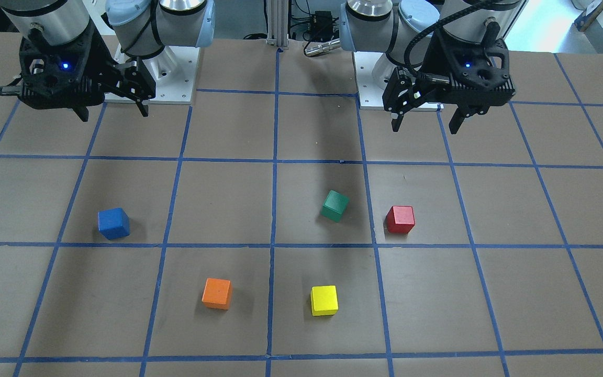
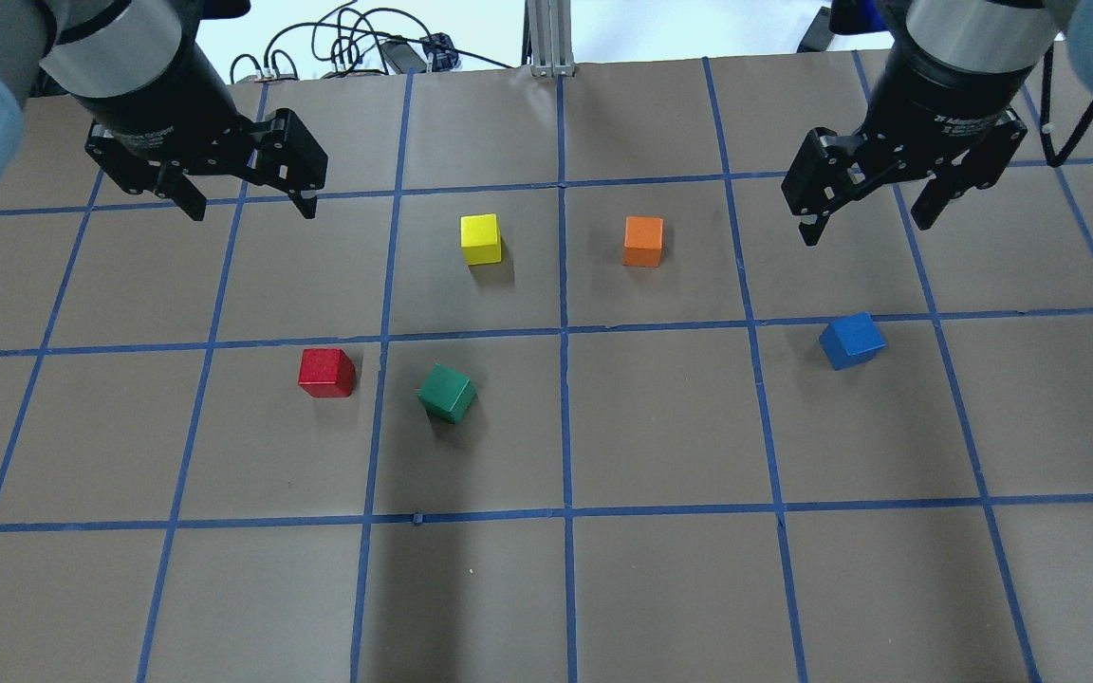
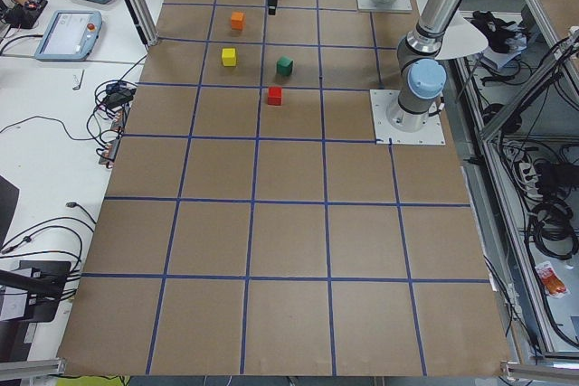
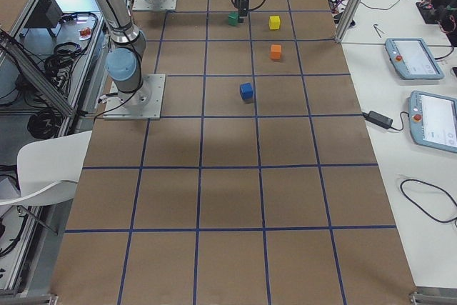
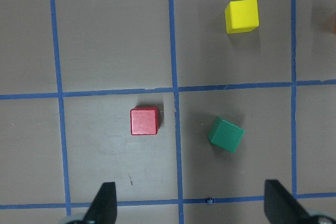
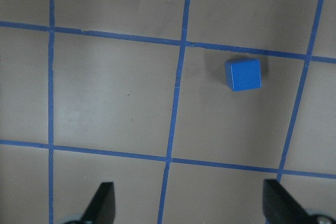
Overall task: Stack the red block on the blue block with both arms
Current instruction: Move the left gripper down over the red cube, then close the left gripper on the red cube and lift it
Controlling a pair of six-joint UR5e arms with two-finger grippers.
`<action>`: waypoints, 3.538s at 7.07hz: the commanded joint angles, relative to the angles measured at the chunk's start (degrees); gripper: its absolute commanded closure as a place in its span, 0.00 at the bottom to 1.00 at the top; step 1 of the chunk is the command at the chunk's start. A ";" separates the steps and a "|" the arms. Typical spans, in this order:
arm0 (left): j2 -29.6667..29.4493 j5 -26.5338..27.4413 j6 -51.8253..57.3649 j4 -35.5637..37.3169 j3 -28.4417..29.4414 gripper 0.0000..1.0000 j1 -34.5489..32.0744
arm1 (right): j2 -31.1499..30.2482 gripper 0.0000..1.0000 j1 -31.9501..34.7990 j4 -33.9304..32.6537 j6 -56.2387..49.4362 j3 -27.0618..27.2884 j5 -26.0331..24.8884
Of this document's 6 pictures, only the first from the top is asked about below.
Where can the yellow wooden block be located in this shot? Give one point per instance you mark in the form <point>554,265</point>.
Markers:
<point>324,300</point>

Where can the blue wooden block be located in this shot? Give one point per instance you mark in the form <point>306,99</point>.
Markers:
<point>113,223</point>

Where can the green wooden block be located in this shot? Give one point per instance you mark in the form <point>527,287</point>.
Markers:
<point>334,206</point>

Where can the red wooden block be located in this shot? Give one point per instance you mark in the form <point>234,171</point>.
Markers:
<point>400,219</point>

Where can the white base plate image-right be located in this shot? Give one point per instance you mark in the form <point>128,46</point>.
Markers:
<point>372,70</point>

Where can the black electronics box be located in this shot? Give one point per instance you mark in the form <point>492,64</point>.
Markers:
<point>321,25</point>

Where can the orange wooden block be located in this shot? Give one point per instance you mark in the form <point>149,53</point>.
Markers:
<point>217,293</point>

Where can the aluminium frame post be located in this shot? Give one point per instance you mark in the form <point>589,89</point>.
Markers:
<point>277,23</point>

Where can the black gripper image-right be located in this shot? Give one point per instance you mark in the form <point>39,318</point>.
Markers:
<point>434,59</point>

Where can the silver metal cylinder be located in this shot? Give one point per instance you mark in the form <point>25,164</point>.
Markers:
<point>322,48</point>

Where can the white base plate image-left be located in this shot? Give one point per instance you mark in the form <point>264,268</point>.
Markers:
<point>175,71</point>

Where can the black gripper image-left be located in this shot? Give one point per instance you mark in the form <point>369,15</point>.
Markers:
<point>101,58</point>

